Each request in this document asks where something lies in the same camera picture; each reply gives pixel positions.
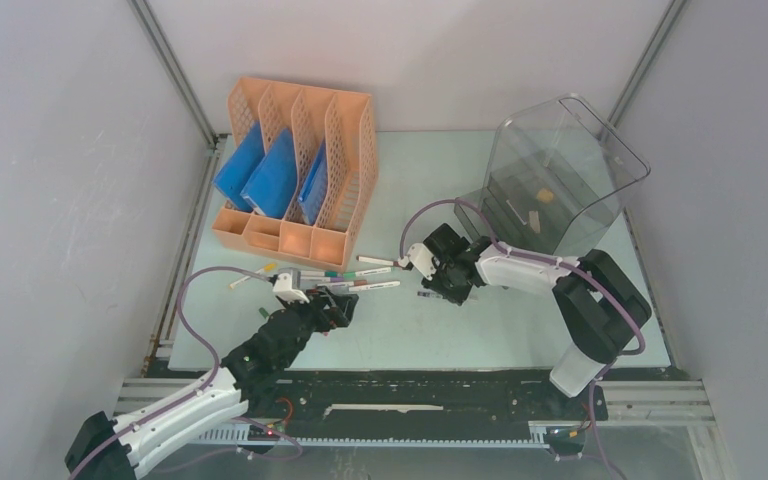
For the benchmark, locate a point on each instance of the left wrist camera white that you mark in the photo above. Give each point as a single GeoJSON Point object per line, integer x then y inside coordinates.
{"type": "Point", "coordinates": [286, 286]}

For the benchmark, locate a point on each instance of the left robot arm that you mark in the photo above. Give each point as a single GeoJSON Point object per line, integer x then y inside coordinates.
{"type": "Point", "coordinates": [130, 446]}

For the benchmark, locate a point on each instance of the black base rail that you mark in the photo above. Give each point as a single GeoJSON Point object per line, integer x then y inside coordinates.
{"type": "Point", "coordinates": [422, 406]}

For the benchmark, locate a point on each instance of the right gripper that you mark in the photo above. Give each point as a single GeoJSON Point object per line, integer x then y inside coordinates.
{"type": "Point", "coordinates": [458, 296]}

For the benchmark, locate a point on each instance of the clear purple pen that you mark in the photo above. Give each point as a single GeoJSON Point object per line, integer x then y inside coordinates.
{"type": "Point", "coordinates": [429, 294]}

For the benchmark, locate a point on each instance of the small cork block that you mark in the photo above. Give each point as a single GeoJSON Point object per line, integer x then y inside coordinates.
{"type": "Point", "coordinates": [545, 196]}

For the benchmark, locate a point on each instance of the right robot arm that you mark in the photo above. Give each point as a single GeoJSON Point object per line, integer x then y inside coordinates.
{"type": "Point", "coordinates": [601, 308]}

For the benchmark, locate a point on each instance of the white marker right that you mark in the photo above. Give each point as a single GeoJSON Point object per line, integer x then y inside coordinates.
{"type": "Point", "coordinates": [374, 286]}

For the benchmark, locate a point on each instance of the tan eraser stick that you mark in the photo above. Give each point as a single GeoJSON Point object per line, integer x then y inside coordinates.
{"type": "Point", "coordinates": [534, 221]}

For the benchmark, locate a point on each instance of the clear plastic drawer cabinet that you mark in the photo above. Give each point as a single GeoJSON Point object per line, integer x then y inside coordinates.
{"type": "Point", "coordinates": [566, 146]}

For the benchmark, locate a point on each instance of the purple cap marker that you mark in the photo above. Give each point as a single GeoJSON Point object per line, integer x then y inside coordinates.
{"type": "Point", "coordinates": [322, 279]}

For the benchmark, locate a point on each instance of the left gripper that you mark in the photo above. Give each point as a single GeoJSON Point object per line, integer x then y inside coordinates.
{"type": "Point", "coordinates": [338, 311]}

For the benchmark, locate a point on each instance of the orange plastic file organizer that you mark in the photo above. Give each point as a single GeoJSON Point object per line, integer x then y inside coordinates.
{"type": "Point", "coordinates": [339, 123]}

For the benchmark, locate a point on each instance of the green cap marker upper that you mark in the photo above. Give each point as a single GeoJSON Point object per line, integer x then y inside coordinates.
{"type": "Point", "coordinates": [367, 272]}

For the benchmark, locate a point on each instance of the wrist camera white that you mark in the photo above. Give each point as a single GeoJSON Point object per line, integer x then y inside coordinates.
{"type": "Point", "coordinates": [420, 258]}
{"type": "Point", "coordinates": [286, 286]}

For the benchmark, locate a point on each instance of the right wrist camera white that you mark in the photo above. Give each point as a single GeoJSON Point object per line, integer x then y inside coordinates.
{"type": "Point", "coordinates": [420, 258]}

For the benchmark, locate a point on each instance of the brown cap marker in cluster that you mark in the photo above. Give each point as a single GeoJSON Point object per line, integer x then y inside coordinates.
{"type": "Point", "coordinates": [343, 283]}

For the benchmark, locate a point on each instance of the blue folder front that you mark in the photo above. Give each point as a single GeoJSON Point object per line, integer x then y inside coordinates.
{"type": "Point", "coordinates": [236, 172]}

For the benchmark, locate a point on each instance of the blue folder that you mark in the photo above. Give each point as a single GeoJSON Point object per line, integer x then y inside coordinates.
{"type": "Point", "coordinates": [236, 172]}
{"type": "Point", "coordinates": [272, 185]}
{"type": "Point", "coordinates": [314, 189]}

